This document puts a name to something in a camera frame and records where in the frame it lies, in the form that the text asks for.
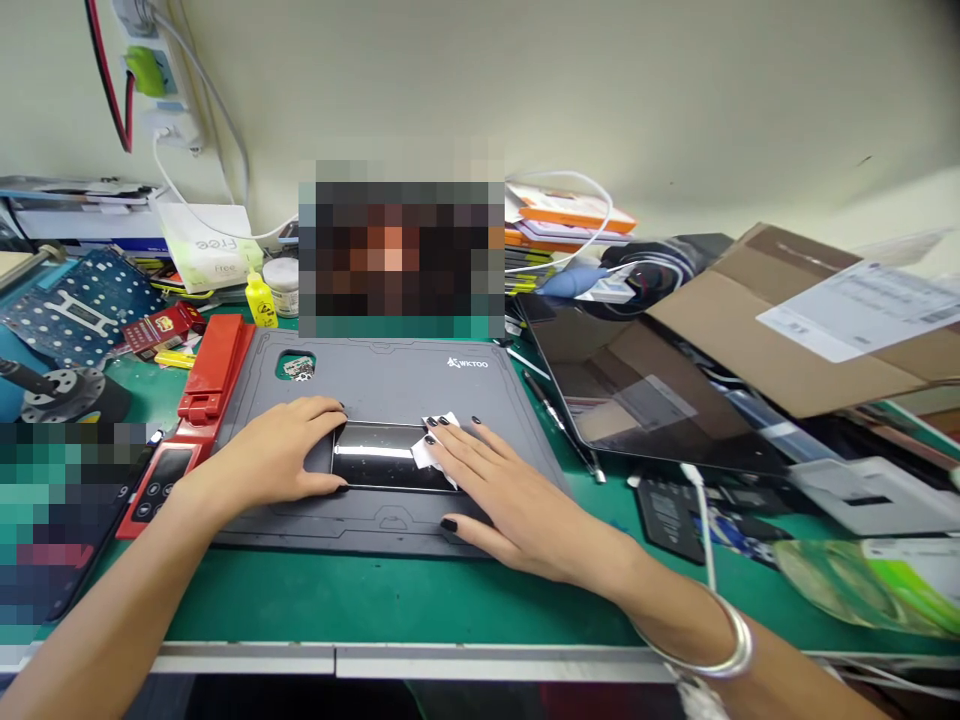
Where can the white shipping label sheet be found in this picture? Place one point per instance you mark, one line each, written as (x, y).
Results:
(862, 300)

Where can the stack of orange boxes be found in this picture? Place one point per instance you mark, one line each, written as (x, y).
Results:
(574, 217)

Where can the stack of flat boxes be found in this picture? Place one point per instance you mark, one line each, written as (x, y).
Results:
(79, 206)

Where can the black smartphone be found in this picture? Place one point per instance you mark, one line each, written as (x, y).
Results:
(373, 456)

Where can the white cleaning wipe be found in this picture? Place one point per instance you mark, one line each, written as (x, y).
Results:
(437, 446)

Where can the brown cardboard box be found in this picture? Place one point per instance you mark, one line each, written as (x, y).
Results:
(795, 330)

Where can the grey repair work mat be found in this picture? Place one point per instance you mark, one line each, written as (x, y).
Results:
(390, 390)

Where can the green cutting mat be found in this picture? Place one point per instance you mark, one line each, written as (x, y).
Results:
(390, 592)

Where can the green plug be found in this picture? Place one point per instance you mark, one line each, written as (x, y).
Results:
(146, 69)

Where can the small yellow bottle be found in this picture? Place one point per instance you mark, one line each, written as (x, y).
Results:
(261, 300)

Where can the red small box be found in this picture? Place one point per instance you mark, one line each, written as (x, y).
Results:
(163, 326)

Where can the blue perforated pad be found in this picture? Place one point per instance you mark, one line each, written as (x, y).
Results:
(75, 304)

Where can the red phone repair device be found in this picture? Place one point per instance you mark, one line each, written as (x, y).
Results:
(201, 409)

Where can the clear green plastic packet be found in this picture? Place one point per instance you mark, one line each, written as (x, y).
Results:
(862, 589)

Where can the black metal tweezers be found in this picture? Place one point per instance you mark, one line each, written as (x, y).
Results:
(559, 416)

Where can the white round jar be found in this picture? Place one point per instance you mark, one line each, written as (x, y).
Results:
(281, 286)

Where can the yellow lighter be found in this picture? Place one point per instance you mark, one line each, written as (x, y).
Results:
(174, 358)

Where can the black tablet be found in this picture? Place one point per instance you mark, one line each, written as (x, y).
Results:
(645, 390)

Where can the person's right hand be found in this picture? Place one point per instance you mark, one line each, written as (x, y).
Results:
(510, 501)

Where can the blue air blower bulb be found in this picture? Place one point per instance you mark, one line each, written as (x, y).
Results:
(570, 285)

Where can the person's left hand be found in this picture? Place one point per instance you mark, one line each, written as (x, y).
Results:
(264, 457)

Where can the white power strip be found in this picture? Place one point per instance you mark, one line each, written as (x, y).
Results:
(157, 67)

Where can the white plastic device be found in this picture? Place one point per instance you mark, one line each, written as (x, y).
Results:
(874, 495)

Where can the white tissue pack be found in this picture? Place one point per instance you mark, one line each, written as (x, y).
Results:
(212, 247)

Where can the round metal stand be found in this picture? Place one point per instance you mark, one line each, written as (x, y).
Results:
(64, 394)

